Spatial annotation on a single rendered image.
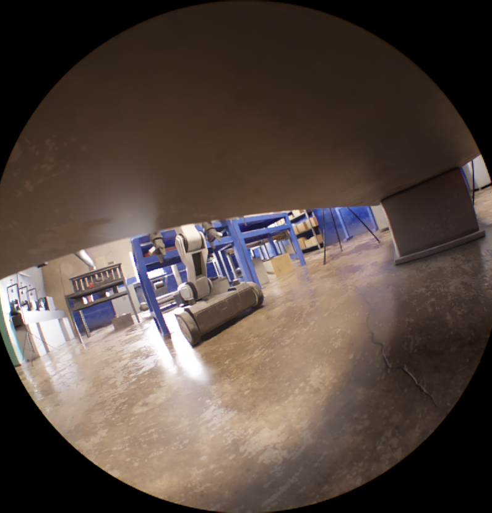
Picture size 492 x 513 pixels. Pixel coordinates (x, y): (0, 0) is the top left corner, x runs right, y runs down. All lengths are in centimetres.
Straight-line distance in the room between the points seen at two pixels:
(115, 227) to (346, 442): 43
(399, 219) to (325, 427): 106
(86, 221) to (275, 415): 45
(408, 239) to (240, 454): 119
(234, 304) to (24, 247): 106
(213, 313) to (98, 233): 91
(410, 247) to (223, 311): 119
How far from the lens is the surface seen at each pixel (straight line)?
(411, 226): 118
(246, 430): 44
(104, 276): 399
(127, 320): 344
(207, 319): 101
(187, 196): 15
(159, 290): 531
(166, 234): 166
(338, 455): 36
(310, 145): 15
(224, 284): 189
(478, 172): 468
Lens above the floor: 33
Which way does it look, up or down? 2 degrees up
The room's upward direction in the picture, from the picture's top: 20 degrees counter-clockwise
